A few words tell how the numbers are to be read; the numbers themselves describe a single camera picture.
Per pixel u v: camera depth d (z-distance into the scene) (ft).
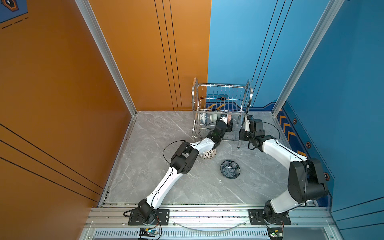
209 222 2.39
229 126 3.07
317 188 1.48
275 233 2.28
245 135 2.65
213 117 3.34
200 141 2.44
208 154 3.08
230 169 2.90
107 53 2.80
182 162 2.18
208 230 2.33
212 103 3.63
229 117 3.15
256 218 2.38
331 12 2.34
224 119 2.94
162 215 2.43
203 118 3.33
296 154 1.67
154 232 2.29
